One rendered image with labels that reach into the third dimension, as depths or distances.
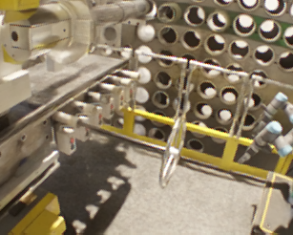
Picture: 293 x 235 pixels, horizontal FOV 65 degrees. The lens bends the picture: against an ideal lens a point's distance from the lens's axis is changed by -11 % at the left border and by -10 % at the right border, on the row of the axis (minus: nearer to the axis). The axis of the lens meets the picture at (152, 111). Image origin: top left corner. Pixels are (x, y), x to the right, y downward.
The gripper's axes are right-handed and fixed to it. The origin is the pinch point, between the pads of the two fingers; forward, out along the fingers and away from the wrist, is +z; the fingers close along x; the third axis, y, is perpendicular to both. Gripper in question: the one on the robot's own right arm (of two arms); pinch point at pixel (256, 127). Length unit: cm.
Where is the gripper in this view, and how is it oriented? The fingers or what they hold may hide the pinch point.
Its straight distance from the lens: 199.0
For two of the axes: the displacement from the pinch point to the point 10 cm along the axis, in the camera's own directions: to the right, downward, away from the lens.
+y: 7.8, 6.1, -1.4
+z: -4.9, 7.4, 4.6
